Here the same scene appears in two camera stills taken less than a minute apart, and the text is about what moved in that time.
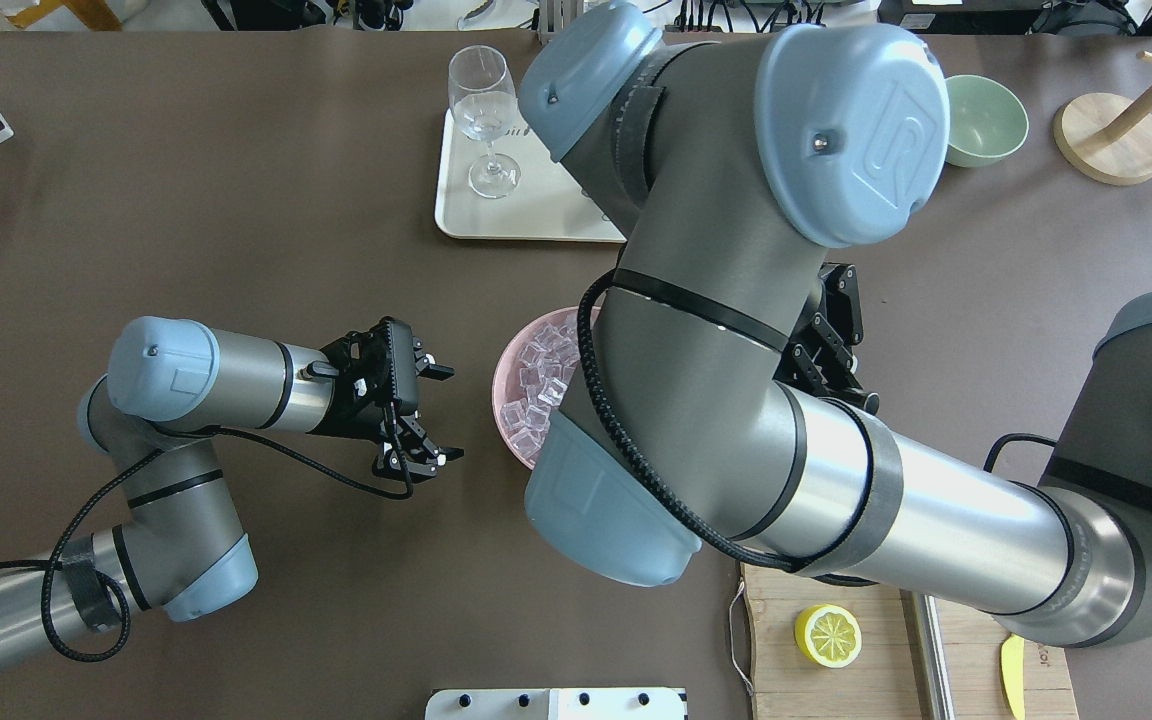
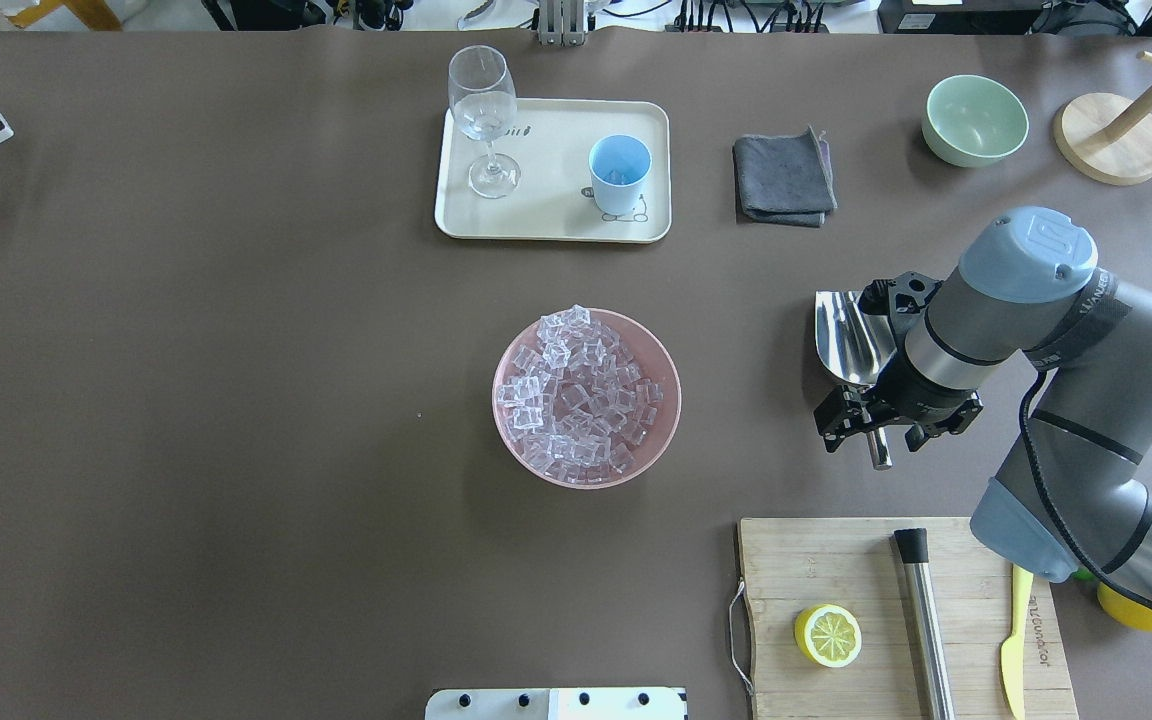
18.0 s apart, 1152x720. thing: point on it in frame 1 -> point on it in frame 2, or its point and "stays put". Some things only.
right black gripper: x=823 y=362 -> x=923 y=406
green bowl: x=987 y=121 stays put
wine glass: x=484 y=100 stays put
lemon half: x=828 y=635 stays put
